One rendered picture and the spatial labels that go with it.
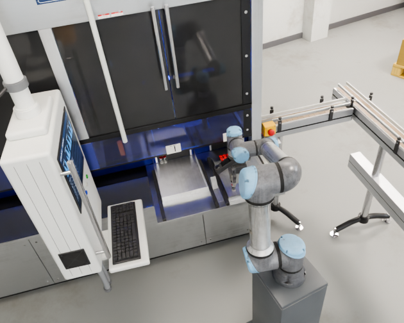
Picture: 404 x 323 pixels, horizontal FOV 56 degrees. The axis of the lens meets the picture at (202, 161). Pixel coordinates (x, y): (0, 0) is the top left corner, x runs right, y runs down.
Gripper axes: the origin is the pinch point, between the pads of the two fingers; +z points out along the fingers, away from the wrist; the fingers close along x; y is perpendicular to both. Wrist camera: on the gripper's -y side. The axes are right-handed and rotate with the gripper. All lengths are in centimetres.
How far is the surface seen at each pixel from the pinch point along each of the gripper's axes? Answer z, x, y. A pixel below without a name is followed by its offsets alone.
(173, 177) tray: 5.4, 21.9, -29.0
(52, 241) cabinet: -15, -25, -88
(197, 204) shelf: 5.7, -3.2, -20.9
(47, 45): -79, 30, -73
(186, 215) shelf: 5.8, -8.9, -28.1
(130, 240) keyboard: 11, -12, -59
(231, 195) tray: 5.4, -3.6, -1.6
